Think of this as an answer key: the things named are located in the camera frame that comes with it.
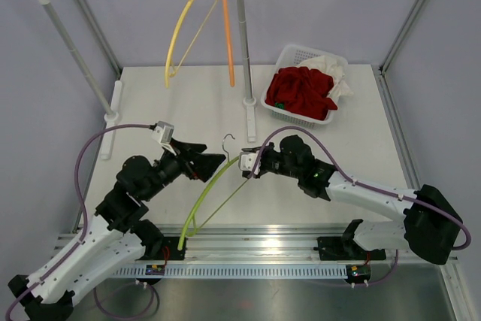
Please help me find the yellow hanger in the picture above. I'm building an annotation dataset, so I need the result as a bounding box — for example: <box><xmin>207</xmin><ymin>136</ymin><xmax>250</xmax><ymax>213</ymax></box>
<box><xmin>164</xmin><ymin>0</ymin><xmax>220</xmax><ymax>89</ymax></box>

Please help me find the green hanger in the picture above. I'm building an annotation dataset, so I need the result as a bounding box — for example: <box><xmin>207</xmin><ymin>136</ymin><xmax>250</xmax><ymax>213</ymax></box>
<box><xmin>177</xmin><ymin>133</ymin><xmax>241</xmax><ymax>251</ymax></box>

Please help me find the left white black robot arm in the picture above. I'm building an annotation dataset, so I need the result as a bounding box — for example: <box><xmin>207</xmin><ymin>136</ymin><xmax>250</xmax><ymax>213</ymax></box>
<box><xmin>8</xmin><ymin>140</ymin><xmax>225</xmax><ymax>320</ymax></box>

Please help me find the green t shirt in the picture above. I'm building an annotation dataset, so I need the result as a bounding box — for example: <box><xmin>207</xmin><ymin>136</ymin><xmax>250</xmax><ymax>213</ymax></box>
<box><xmin>274</xmin><ymin>102</ymin><xmax>285</xmax><ymax>110</ymax></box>

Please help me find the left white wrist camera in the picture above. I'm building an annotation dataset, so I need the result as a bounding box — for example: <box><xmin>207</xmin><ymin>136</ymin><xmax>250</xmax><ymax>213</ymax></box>
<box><xmin>149</xmin><ymin>121</ymin><xmax>175</xmax><ymax>154</ymax></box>

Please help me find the white t shirt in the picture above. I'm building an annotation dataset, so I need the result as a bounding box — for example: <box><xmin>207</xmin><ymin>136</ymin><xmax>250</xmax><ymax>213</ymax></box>
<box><xmin>297</xmin><ymin>55</ymin><xmax>354</xmax><ymax>102</ymax></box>

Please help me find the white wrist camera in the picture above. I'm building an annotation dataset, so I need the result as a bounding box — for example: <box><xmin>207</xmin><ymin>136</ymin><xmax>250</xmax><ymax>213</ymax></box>
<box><xmin>238</xmin><ymin>151</ymin><xmax>260</xmax><ymax>179</ymax></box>
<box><xmin>149</xmin><ymin>121</ymin><xmax>175</xmax><ymax>154</ymax></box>

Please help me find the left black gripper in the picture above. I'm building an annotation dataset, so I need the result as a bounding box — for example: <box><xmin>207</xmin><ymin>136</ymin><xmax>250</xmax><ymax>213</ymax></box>
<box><xmin>142</xmin><ymin>138</ymin><xmax>225</xmax><ymax>201</ymax></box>

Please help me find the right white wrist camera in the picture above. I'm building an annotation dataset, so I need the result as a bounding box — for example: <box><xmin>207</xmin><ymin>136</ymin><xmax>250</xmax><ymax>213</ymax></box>
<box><xmin>238</xmin><ymin>151</ymin><xmax>260</xmax><ymax>179</ymax></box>

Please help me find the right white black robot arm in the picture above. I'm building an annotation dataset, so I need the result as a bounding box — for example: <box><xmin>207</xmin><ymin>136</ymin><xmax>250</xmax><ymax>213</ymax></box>
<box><xmin>239</xmin><ymin>135</ymin><xmax>462</xmax><ymax>265</ymax></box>

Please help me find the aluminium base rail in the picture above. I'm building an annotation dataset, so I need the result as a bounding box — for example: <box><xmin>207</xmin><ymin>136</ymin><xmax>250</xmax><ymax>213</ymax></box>
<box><xmin>50</xmin><ymin>223</ymin><xmax>460</xmax><ymax>280</ymax></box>

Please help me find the orange hanger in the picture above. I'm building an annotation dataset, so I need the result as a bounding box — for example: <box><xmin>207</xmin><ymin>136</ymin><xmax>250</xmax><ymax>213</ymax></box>
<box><xmin>222</xmin><ymin>0</ymin><xmax>235</xmax><ymax>87</ymax></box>

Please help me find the white plastic basket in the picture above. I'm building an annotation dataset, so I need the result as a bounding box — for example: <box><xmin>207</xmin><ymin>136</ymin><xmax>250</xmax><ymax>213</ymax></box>
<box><xmin>261</xmin><ymin>44</ymin><xmax>348</xmax><ymax>129</ymax></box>

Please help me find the red t shirt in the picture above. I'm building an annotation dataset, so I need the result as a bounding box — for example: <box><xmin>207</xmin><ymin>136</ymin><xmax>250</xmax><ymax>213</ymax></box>
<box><xmin>266</xmin><ymin>67</ymin><xmax>337</xmax><ymax>120</ymax></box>

